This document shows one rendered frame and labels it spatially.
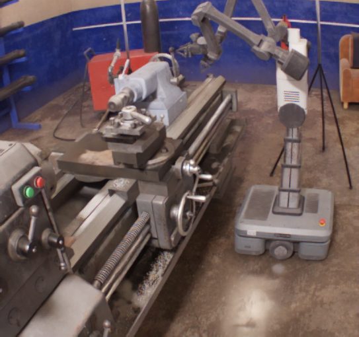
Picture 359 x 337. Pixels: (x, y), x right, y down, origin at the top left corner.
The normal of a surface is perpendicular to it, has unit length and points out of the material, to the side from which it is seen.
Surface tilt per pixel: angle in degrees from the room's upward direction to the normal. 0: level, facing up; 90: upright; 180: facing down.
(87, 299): 32
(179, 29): 90
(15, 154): 45
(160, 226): 90
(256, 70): 90
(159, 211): 90
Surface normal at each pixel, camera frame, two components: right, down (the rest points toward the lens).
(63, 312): 0.42, -0.72
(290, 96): -0.32, 0.57
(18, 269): 0.94, 0.07
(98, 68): 0.00, 0.44
